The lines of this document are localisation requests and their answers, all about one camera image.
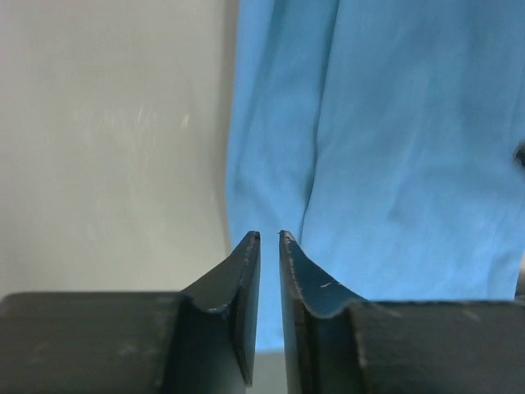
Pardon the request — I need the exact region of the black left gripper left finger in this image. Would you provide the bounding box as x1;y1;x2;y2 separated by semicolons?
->
1;231;260;393

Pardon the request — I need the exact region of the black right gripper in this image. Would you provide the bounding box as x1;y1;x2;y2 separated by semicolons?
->
514;142;525;168

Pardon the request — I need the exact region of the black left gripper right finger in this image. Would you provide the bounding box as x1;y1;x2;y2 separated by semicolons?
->
279;231;524;394

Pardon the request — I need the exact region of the blue t shirt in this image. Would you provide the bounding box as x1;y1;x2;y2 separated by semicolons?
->
226;1;524;352

